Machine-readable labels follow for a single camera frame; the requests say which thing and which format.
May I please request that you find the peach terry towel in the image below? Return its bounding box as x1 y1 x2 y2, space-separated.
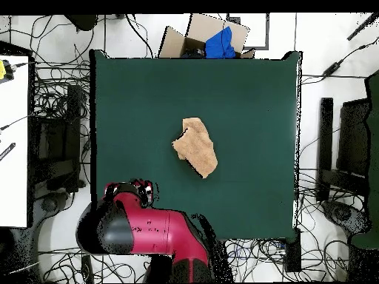
172 117 219 180

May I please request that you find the black flat panel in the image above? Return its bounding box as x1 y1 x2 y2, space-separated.
336 98 371 179

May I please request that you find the dark green table cloth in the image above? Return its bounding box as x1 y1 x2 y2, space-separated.
89 49 303 241

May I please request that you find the black equipment case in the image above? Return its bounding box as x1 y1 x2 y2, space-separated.
30 84 87 194

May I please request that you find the white desk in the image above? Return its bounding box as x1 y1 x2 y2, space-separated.
0 54 30 229

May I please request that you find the brown cardboard box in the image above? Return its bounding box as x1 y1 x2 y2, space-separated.
158 13 256 59

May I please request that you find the black power strip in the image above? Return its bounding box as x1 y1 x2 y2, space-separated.
284 229 302 274

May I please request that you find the blue cloth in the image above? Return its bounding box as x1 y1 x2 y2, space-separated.
204 26 237 59

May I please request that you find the black upright bar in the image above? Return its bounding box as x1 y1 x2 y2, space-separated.
315 97 335 203

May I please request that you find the yellow and black tool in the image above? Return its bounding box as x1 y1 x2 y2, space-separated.
0 58 15 82

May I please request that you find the black power adapter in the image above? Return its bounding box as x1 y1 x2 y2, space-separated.
321 61 342 78

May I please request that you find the black long rod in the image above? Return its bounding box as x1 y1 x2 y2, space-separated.
346 13 379 41

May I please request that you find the black pedestal foot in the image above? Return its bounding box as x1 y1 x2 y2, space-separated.
33 191 70 214
321 200 372 235

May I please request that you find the black cable tangle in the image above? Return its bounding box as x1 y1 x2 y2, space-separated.
38 239 149 284
29 14 93 119
223 169 352 283

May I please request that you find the grey rectangular frame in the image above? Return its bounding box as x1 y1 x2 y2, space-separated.
227 13 270 50

